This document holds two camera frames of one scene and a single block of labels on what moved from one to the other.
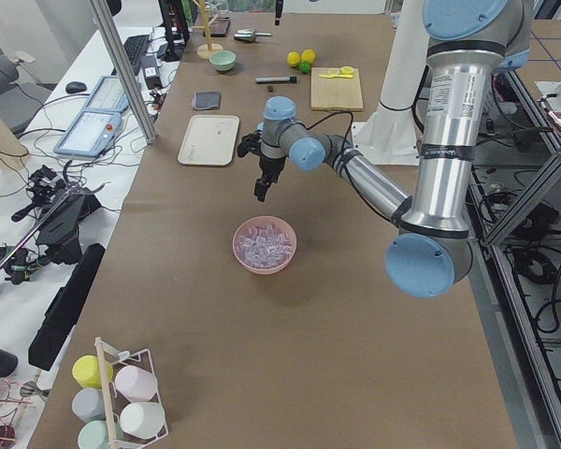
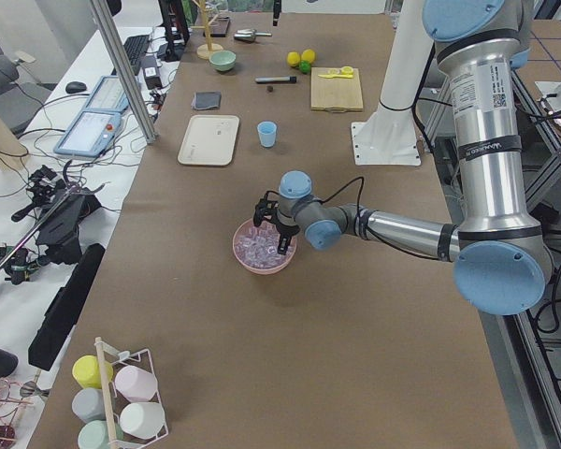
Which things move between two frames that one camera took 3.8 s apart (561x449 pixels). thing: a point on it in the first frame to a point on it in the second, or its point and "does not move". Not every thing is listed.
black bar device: (66, 310) does not move
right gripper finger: (279, 11) does not move
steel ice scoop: (250, 36) does not move
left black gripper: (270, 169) to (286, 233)
